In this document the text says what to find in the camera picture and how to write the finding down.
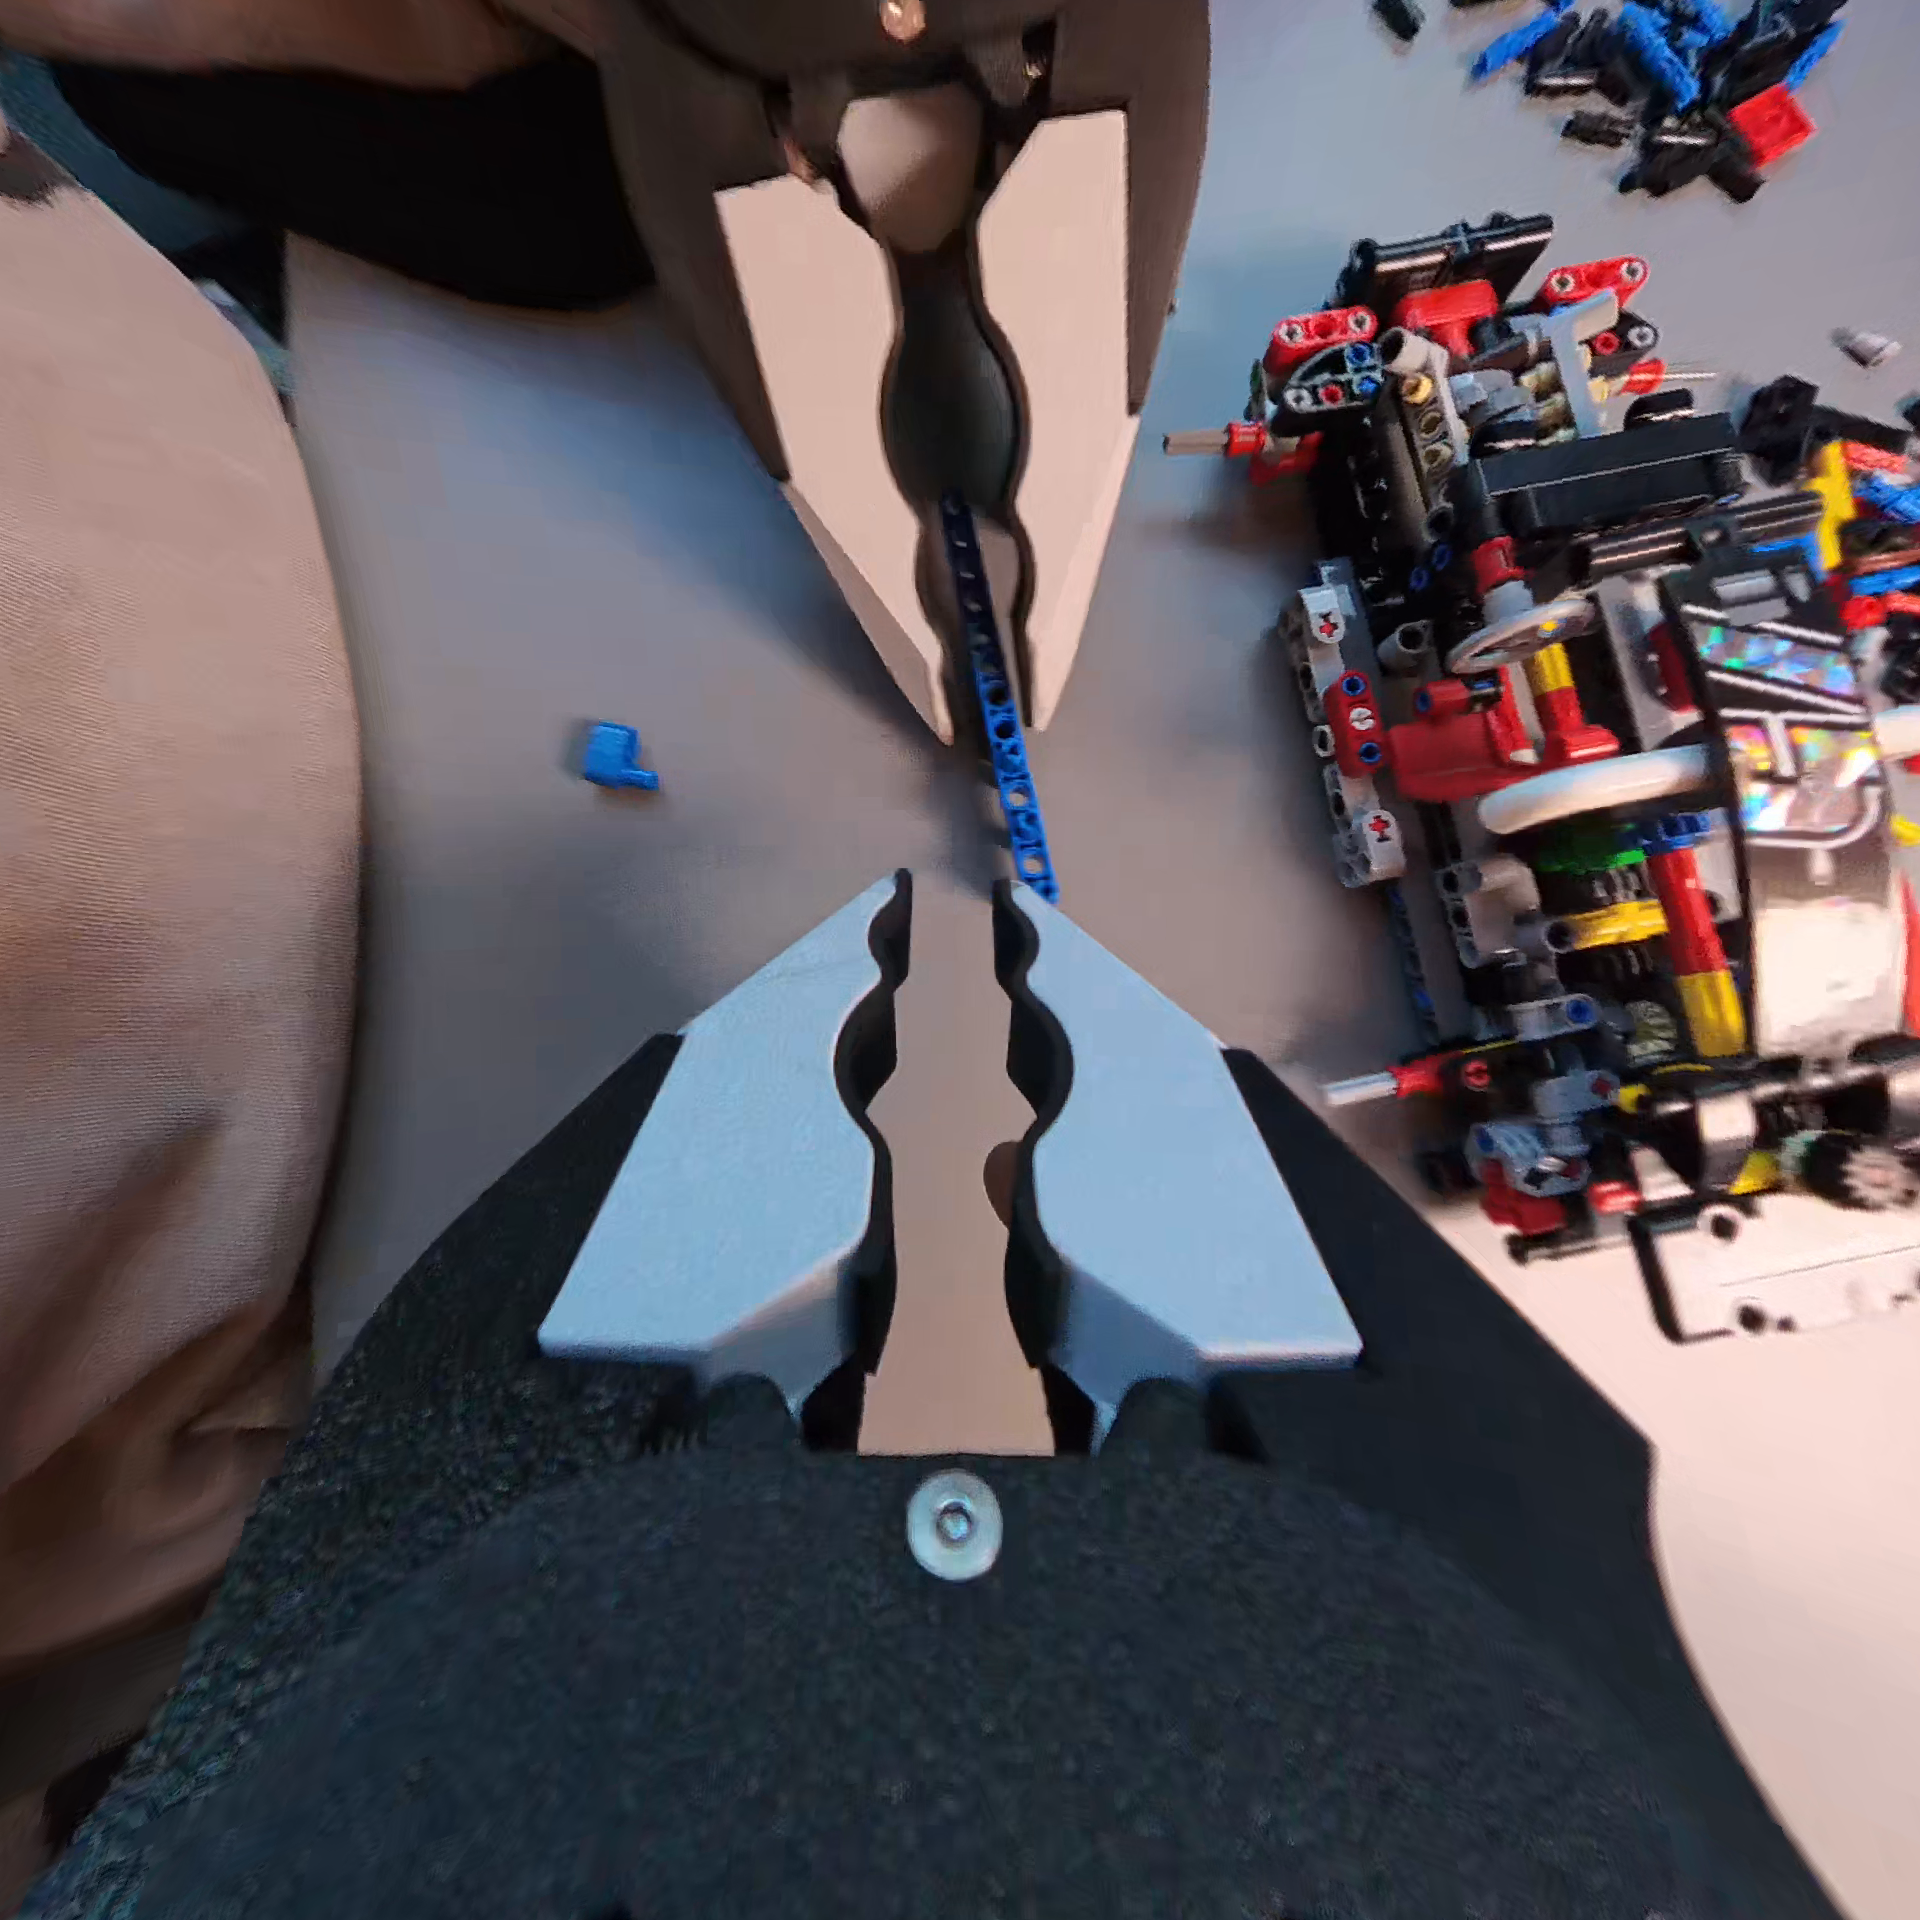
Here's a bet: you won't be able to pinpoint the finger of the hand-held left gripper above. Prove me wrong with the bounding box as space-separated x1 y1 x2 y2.
972 103 1137 741
711 172 963 747

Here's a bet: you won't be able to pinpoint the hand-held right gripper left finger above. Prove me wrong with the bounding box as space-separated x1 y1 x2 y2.
536 866 917 1420

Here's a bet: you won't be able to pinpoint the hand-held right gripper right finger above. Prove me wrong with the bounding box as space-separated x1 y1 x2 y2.
988 877 1367 1426

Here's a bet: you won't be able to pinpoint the blue lego beam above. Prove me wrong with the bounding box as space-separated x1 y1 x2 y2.
933 491 1064 905

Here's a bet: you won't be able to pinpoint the lego car model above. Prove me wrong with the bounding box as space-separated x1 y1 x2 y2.
1162 211 1920 1343

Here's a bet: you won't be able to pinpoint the pile of lego pins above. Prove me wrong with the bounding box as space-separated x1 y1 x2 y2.
1371 0 1853 204

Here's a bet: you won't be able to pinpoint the red lego brick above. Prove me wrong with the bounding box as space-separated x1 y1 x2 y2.
1725 83 1820 167

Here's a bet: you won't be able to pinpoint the person's dark pants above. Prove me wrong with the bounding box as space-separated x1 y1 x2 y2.
47 45 663 318

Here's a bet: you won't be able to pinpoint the person's beige sweatshirt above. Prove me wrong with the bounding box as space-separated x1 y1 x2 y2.
0 142 368 1862

